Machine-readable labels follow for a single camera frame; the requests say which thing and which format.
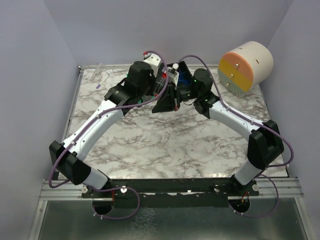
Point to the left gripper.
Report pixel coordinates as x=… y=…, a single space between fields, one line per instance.
x=155 y=88

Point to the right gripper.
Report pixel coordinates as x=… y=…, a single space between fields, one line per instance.
x=173 y=94

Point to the black spool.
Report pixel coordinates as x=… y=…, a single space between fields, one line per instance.
x=159 y=84

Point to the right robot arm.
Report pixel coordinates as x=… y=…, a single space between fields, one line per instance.
x=264 y=144

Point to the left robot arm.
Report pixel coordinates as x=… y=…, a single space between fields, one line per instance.
x=68 y=156

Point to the black plastic bin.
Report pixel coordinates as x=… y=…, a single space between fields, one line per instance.
x=185 y=77

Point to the purple capped marker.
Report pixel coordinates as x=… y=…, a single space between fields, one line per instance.
x=102 y=81

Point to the large cylinder drum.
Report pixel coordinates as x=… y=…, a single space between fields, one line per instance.
x=244 y=67

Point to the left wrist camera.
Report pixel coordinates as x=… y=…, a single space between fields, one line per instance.
x=153 y=60

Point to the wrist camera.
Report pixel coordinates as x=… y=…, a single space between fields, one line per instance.
x=153 y=60
x=173 y=74

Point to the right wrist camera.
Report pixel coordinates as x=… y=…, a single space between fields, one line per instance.
x=173 y=74

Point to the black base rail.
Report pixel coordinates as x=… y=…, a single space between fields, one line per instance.
x=171 y=193

